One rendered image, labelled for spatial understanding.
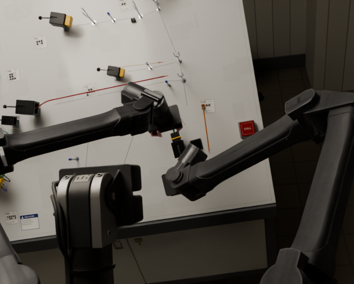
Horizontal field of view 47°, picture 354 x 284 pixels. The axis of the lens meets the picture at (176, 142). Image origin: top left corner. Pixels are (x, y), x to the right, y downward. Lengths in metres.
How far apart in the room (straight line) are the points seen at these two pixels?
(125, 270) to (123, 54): 0.92
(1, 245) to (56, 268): 1.08
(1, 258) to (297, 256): 0.49
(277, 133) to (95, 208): 0.54
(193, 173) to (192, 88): 0.58
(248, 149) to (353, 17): 2.43
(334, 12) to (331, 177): 2.54
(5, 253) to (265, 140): 0.56
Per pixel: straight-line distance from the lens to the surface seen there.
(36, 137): 1.02
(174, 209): 1.53
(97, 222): 0.43
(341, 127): 0.79
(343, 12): 3.22
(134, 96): 1.12
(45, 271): 1.93
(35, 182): 1.66
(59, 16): 1.60
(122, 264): 1.83
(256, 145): 0.91
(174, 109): 1.21
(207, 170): 0.98
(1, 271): 0.77
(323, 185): 0.73
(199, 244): 1.73
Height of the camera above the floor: 2.04
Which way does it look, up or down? 40 degrees down
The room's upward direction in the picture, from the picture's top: 14 degrees counter-clockwise
